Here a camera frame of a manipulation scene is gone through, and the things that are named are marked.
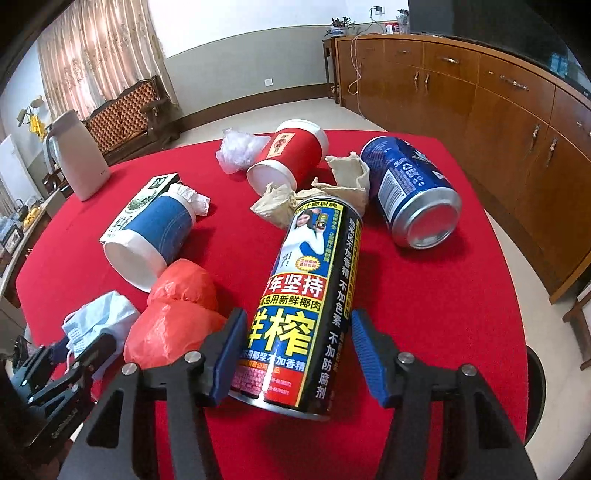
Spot light blue face mask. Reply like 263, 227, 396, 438
62, 290, 141, 370

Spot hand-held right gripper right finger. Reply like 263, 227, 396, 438
351, 308, 539, 480

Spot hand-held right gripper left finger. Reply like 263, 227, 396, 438
58, 307, 250, 480

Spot wooden chair with floral cushion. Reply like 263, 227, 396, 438
562, 286, 591, 356

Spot tall printed drink can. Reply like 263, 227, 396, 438
228, 196, 365, 422

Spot crumpled brown paper napkin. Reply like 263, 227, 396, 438
249, 178, 342, 230
324, 152, 371, 204

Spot long wooden cabinet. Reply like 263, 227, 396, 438
335, 33, 591, 304

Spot blue drink can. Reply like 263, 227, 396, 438
360, 135, 463, 251

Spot red plastic bag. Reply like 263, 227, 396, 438
123, 258, 229, 370

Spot wooden bench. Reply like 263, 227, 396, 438
83, 75, 181, 155

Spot small wooden side table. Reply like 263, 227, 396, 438
322, 37, 342, 106

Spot white thermos jug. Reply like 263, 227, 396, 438
42, 109, 112, 202

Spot black television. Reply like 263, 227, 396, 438
407, 0, 591, 93

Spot white cable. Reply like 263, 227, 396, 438
348, 34, 366, 116

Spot yellow flowers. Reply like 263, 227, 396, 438
17, 95, 48, 136

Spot green milk carton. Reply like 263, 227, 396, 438
99, 173, 182, 245

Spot beige patterned curtain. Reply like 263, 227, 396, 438
37, 0, 178, 121

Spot potted plant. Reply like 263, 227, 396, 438
324, 16, 356, 38

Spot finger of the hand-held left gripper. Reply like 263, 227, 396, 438
28, 332, 118, 414
8, 342, 63, 386

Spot blue paper cup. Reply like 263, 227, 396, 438
102, 184, 197, 294

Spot crumpled clear plastic bag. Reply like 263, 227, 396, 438
216, 128, 269, 175

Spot red paper cup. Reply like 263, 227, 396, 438
246, 119, 329, 192

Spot crumpled white tissue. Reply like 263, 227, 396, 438
168, 182, 212, 217

